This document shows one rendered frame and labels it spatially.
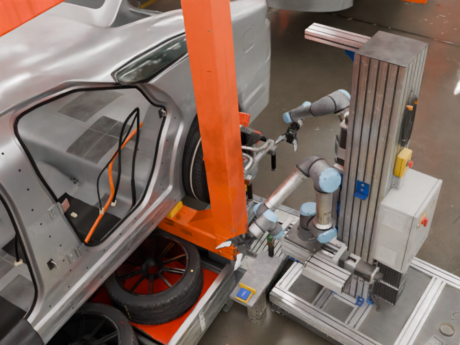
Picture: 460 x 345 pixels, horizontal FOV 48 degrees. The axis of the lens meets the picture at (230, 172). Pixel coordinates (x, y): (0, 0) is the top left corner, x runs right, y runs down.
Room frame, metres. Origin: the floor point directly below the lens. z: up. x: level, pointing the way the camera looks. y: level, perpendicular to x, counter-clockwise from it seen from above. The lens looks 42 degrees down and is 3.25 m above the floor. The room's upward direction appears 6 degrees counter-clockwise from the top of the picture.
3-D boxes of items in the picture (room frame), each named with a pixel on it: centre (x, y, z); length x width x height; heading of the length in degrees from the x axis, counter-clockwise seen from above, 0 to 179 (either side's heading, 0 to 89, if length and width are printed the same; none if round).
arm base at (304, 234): (2.07, -0.44, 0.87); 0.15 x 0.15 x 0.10
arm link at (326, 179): (1.94, -0.49, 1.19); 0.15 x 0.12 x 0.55; 22
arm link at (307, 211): (2.06, -0.45, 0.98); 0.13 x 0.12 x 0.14; 22
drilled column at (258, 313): (2.03, -0.09, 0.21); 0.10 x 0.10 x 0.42; 54
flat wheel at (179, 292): (2.21, 0.59, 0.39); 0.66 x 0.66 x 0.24
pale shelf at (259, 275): (2.06, -0.11, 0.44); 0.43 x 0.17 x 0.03; 144
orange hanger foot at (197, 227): (2.43, 0.30, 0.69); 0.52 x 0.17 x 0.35; 54
